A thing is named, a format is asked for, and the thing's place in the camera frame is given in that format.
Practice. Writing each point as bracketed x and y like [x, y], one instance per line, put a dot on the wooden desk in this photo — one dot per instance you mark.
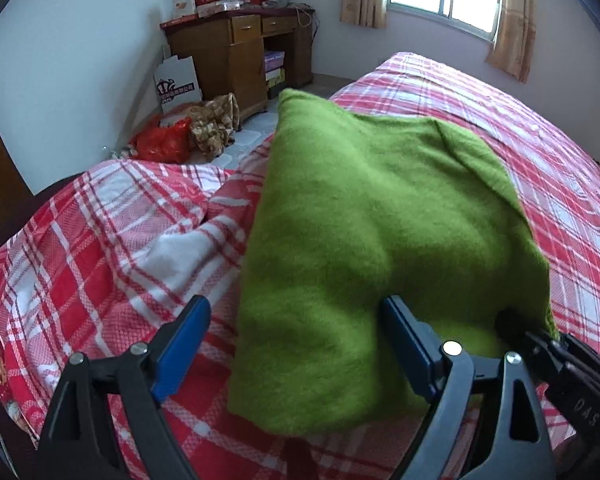
[230, 60]

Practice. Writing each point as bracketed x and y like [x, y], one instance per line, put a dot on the white paper bag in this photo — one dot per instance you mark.
[177, 85]

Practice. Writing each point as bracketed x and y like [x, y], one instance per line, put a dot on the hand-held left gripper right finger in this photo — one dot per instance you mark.
[410, 355]

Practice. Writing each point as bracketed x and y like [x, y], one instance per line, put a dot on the red plaid bed sheet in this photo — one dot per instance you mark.
[105, 240]

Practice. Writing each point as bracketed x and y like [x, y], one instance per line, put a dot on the stacked boxes under desk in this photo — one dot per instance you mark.
[276, 79]

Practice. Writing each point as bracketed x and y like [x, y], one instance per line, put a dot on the pink and white package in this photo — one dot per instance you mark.
[219, 6]

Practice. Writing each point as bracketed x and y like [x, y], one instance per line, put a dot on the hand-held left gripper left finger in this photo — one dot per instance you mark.
[177, 355]

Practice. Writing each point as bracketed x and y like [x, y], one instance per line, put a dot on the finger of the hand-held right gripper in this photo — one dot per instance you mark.
[545, 347]

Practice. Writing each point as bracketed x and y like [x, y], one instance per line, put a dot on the purple shoe box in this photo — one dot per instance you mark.
[275, 61]

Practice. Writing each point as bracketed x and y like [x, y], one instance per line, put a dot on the red plastic bag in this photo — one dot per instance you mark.
[162, 141]

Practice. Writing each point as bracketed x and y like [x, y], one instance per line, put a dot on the green towel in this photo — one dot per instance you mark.
[360, 240]

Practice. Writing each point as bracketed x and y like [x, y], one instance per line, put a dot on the brown patterned cloth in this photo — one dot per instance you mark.
[215, 125]

